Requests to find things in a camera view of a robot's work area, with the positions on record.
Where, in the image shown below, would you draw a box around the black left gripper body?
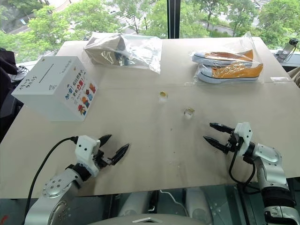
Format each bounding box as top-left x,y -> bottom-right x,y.
93,149 -> 115,168

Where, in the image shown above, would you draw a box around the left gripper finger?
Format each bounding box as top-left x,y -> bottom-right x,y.
111,143 -> 130,166
98,134 -> 113,149

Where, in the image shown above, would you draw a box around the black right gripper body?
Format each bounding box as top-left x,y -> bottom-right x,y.
223,129 -> 242,154

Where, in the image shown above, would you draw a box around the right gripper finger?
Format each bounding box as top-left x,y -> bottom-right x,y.
209,122 -> 234,135
202,135 -> 228,153

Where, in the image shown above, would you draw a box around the gold coin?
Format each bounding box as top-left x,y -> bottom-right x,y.
183,107 -> 195,120
158,91 -> 170,103

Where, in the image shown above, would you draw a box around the white printed cardboard box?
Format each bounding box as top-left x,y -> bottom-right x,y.
11,55 -> 98,122

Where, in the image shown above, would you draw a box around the orange canvas sneaker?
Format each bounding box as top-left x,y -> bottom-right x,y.
196,62 -> 263,84
192,49 -> 255,63

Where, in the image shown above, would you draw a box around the grey curved robot torso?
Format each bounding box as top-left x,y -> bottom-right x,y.
93,210 -> 195,225

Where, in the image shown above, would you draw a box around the white rounded shape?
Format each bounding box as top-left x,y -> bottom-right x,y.
187,187 -> 213,223

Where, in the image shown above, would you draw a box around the beige rounded object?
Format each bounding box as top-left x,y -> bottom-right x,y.
287,67 -> 300,89

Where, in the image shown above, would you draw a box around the brown cardboard box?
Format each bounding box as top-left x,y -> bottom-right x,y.
83,32 -> 127,65

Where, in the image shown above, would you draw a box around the orange sneakers in plastic bag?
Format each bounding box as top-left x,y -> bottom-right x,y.
185,32 -> 266,86

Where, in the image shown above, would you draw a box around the clear plastic bag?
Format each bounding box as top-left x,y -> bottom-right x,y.
82,32 -> 163,75

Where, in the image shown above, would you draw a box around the clear bottle black lid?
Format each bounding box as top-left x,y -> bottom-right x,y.
282,37 -> 300,63

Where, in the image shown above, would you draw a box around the large black object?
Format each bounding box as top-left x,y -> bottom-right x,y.
0,48 -> 24,143

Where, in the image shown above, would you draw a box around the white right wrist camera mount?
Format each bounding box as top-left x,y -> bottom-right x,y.
233,121 -> 253,157

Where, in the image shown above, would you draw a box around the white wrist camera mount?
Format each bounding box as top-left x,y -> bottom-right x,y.
75,135 -> 101,177
233,121 -> 253,157

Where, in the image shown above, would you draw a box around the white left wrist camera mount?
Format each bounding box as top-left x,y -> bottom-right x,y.
75,135 -> 101,177

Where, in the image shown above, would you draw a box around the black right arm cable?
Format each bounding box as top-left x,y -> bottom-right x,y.
228,150 -> 257,185

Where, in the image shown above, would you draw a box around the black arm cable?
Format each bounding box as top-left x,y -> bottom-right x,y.
228,150 -> 257,185
24,136 -> 79,216

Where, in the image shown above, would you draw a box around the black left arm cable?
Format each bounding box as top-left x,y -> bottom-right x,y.
24,136 -> 79,216

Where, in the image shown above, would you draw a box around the thin white cable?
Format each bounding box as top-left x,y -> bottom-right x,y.
160,190 -> 186,207

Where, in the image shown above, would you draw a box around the dark window frame post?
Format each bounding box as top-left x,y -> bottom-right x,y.
166,0 -> 180,39

